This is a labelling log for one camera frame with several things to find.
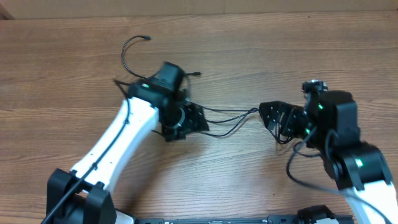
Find black cable bundle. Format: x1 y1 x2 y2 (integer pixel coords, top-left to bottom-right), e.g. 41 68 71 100
120 35 296 146

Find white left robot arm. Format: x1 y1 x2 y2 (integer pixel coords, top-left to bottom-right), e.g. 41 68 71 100
43 81 209 224

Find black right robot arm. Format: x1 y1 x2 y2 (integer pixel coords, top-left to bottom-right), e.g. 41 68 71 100
259 100 397 223

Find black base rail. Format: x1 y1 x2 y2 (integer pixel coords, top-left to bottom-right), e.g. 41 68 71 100
116 205 354 224

